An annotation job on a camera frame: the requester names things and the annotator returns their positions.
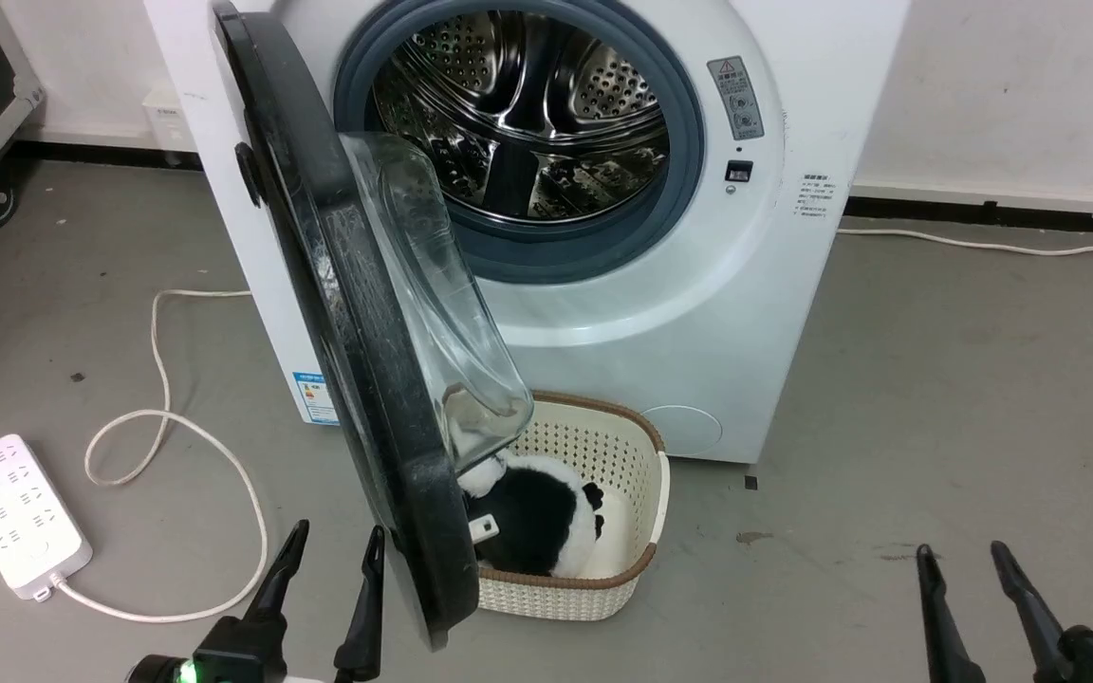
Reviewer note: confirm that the grey rubber door gasket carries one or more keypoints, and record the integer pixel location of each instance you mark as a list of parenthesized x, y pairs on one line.
[(584, 252)]

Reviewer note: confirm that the cream woven laundry basket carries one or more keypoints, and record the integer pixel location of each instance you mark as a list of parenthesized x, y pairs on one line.
[(556, 594)]

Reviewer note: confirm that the grey warning sticker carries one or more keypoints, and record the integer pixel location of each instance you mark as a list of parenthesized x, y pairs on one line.
[(736, 100)]

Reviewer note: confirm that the black-rimmed glass washer door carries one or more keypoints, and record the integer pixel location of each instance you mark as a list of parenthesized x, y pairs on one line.
[(385, 398)]

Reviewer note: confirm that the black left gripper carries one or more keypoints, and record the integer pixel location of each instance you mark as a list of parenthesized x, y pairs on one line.
[(238, 655)]

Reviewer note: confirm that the white text sticker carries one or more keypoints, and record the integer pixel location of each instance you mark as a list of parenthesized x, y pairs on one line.
[(814, 195)]

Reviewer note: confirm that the white front-load washing machine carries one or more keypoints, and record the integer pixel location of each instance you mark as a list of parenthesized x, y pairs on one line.
[(698, 332)]

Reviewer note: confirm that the white wall socket box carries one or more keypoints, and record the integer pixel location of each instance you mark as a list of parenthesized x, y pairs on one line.
[(167, 119)]

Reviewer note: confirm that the stainless steel washer drum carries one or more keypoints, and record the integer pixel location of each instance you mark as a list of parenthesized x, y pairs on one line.
[(527, 95)]

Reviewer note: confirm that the black and white panda plush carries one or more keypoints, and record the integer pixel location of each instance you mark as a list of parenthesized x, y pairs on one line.
[(537, 522)]

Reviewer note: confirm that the blue energy label sticker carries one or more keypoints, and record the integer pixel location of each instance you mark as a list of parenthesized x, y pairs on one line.
[(315, 398)]

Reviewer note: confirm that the white power strip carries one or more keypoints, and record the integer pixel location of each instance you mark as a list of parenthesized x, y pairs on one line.
[(15, 512)]

